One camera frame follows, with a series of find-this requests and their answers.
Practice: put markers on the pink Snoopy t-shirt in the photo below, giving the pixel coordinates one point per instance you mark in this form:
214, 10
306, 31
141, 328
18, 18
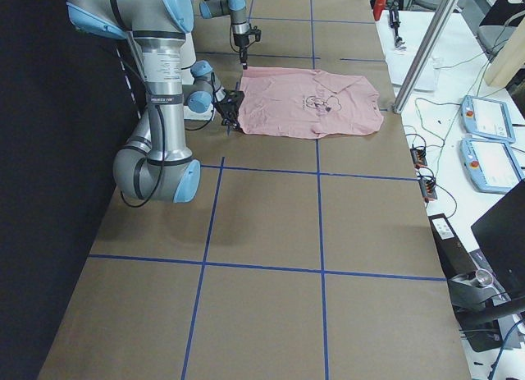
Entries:
307, 104

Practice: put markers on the blue teach pendant near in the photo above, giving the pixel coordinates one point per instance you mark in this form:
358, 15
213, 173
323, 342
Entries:
490, 165

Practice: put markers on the black monitor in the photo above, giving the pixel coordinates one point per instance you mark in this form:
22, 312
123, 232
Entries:
499, 233

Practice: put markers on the aluminium frame post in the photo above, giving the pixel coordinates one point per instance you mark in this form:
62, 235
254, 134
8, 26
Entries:
429, 41

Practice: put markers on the blue teach pendant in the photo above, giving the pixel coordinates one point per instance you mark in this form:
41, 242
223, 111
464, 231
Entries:
487, 118
490, 165

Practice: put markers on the blue teach pendant far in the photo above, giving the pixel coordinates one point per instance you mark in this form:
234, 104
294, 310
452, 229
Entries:
487, 118

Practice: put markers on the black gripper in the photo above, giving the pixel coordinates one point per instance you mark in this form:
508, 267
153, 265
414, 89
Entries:
240, 41
225, 107

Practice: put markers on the silver metal cup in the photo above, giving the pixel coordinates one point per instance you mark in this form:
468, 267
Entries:
483, 278

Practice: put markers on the black box with white label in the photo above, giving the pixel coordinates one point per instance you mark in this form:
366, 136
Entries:
453, 256

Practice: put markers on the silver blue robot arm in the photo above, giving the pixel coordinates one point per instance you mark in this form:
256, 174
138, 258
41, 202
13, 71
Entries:
155, 162
235, 9

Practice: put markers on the red fire extinguisher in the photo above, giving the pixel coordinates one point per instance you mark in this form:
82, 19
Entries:
378, 8

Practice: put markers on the grey orange usb hub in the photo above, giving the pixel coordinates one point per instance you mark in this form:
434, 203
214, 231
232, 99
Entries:
419, 156
427, 186

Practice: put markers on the black clamp tool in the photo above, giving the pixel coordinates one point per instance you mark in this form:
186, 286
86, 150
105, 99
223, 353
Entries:
394, 24

